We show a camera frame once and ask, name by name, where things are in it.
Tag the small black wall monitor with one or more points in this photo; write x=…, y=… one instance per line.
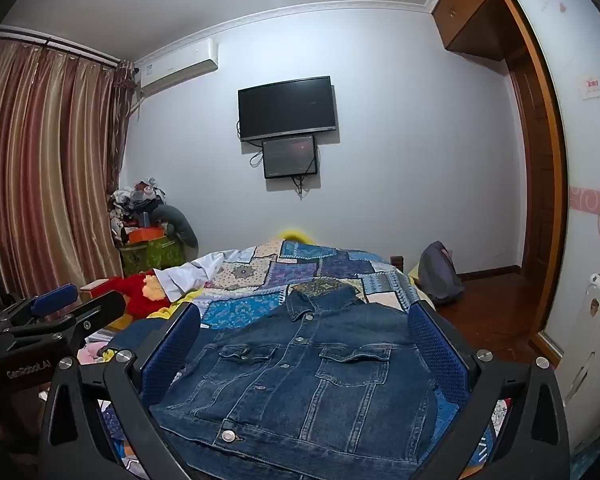
x=290, y=157

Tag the wooden overhead cabinet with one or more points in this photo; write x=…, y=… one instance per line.
x=467, y=5

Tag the pile of mixed clothes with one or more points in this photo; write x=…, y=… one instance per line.
x=130, y=205

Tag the small brown box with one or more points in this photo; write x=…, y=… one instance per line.
x=94, y=286

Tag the frosted sliding door pink hearts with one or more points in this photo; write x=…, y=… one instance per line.
x=587, y=170

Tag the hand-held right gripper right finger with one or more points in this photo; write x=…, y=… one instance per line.
x=436, y=355

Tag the grey backpack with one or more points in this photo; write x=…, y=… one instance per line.
x=440, y=275

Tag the pink cloth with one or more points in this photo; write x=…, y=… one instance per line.
x=92, y=352

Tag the patchwork bedspread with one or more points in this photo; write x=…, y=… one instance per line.
x=300, y=270

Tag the orange box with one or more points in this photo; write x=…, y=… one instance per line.
x=146, y=235

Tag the grey neck pillow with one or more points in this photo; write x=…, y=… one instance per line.
x=180, y=222

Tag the black wall television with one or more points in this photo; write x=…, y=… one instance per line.
x=287, y=108

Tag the white cloth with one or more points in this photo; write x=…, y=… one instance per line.
x=192, y=270

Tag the blue denim jacket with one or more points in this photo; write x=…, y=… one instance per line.
x=300, y=375

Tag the white appliance with stickers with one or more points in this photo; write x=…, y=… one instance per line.
x=597, y=330

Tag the yellow cushion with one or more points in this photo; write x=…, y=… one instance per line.
x=296, y=235

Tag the wall switch with red sticker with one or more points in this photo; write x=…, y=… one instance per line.
x=592, y=88

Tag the red plush toy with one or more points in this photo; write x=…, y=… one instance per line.
x=130, y=292

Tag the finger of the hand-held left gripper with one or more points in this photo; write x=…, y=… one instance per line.
x=55, y=299
x=100, y=310

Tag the white air conditioner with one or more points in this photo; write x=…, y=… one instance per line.
x=177, y=67

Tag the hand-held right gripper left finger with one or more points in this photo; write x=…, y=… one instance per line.
x=180, y=345

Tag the striped brown curtain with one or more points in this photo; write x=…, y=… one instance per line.
x=45, y=170

